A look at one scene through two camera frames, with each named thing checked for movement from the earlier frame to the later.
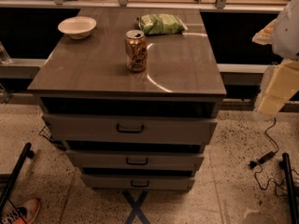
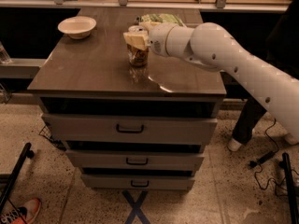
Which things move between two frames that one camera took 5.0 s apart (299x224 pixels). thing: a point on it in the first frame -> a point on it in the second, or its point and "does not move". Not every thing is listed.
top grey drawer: (126, 129) does not move
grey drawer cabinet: (126, 130) does not move
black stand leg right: (291, 189) does not move
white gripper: (287, 32) -> (157, 39)
